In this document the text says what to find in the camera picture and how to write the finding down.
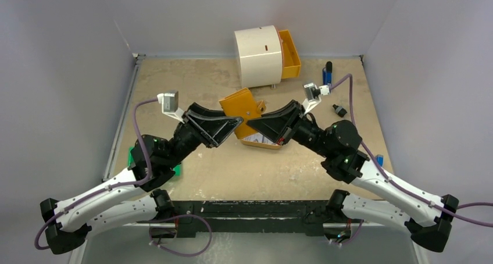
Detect small black knob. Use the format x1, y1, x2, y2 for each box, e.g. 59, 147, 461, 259
333, 104, 347, 118

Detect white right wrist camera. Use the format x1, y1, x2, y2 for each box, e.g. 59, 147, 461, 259
302, 83, 330, 115

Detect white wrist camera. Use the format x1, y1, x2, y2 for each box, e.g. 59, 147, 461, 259
156, 90, 184, 123
302, 83, 330, 115

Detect small blue eraser block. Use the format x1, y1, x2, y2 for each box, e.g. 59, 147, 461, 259
376, 154, 384, 167

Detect blue black marker pen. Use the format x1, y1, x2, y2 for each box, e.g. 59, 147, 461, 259
322, 61, 333, 85

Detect white round drawer cabinet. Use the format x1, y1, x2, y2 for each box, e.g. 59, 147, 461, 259
234, 25, 283, 88

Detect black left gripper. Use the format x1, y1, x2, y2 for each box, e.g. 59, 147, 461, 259
164, 103, 243, 169

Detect orange open drawer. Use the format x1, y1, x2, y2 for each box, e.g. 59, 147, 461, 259
278, 30, 301, 80

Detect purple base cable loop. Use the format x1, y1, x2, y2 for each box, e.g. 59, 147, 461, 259
148, 210, 213, 256

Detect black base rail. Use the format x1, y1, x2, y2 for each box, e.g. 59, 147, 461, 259
152, 200, 359, 242

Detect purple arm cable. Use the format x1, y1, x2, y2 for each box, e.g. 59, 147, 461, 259
329, 73, 493, 229
34, 97, 163, 251

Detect green plastic bin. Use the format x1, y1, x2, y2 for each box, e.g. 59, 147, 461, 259
127, 147, 182, 176

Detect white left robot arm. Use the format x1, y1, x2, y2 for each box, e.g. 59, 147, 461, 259
35, 104, 244, 255

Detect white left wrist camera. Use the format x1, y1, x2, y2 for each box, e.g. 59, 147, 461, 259
156, 90, 184, 123

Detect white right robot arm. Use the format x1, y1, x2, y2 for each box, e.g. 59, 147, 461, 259
247, 100, 459, 252

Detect orange leather card holder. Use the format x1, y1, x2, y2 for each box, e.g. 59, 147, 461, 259
219, 88, 266, 140

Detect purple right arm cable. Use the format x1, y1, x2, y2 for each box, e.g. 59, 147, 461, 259
329, 73, 493, 229

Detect orange oval tray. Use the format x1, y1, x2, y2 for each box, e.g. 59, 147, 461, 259
240, 133, 282, 150

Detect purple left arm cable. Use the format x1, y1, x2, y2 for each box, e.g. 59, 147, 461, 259
34, 97, 163, 251

